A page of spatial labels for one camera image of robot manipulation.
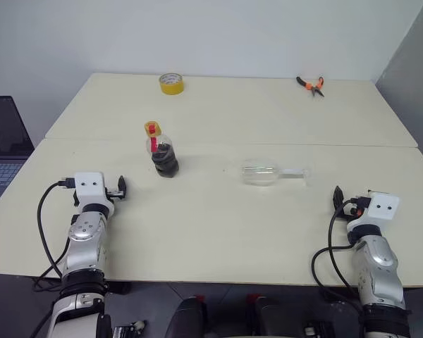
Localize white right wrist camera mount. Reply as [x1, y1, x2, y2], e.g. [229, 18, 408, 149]
[346, 191, 400, 230]

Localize dark rounded shape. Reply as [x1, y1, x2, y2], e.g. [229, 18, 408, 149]
[245, 293, 299, 338]
[165, 294, 209, 338]

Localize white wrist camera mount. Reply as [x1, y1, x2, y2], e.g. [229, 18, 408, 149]
[346, 191, 400, 230]
[73, 171, 114, 206]

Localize yellow tape roll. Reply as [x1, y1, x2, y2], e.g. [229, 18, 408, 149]
[159, 72, 185, 96]

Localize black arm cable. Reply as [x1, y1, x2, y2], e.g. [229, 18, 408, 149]
[310, 202, 366, 316]
[36, 177, 77, 281]

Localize clear wine glass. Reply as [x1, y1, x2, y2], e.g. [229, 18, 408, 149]
[240, 158, 309, 188]

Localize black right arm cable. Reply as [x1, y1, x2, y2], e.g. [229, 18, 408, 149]
[310, 202, 366, 316]

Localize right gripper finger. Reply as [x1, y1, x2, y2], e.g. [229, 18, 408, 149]
[332, 185, 344, 213]

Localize dark laptop computer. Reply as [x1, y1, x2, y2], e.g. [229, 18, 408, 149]
[0, 95, 36, 218]

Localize clear bottle with dark drink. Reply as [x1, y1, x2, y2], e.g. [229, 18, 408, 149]
[144, 120, 180, 180]

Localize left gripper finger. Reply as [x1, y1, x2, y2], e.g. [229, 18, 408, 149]
[116, 175, 129, 200]

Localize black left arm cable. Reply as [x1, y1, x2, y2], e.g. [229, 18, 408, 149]
[36, 177, 77, 281]

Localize small black white device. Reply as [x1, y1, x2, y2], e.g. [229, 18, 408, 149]
[111, 319, 149, 338]
[302, 319, 341, 338]

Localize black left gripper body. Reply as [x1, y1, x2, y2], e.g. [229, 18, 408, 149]
[104, 187, 125, 203]

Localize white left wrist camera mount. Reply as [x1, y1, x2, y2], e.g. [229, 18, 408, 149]
[73, 171, 114, 206]

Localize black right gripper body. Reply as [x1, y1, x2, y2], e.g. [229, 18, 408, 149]
[341, 196, 372, 222]

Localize orange black pliers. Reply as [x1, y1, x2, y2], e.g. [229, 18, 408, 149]
[295, 75, 326, 99]

